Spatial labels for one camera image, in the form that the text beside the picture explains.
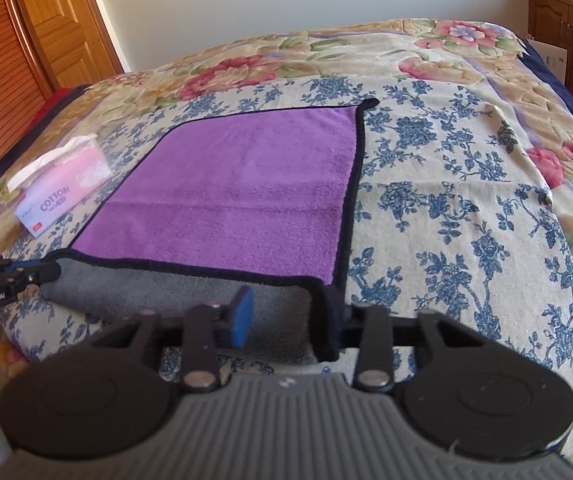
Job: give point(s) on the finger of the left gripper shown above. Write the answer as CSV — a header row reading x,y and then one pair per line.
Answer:
x,y
26,265

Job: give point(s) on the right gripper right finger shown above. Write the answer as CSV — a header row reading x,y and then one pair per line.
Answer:
x,y
371,330

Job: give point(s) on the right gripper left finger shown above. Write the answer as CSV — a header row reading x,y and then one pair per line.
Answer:
x,y
199,332

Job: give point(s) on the purple and grey towel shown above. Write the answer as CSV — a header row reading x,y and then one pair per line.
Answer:
x,y
263,200

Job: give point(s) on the pink cotton tissue box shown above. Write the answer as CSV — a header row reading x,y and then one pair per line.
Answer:
x,y
57,181

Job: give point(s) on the red cloth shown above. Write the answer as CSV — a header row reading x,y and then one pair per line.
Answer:
x,y
59,99

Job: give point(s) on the wooden wardrobe door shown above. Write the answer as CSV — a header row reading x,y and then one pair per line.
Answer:
x,y
71,41

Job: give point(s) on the floral beige blanket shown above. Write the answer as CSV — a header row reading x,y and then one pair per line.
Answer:
x,y
482,56

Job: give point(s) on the dark blue bed sheet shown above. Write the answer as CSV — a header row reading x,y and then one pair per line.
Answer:
x,y
566,95

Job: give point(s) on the white cardboard box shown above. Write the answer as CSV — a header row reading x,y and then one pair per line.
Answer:
x,y
546,60

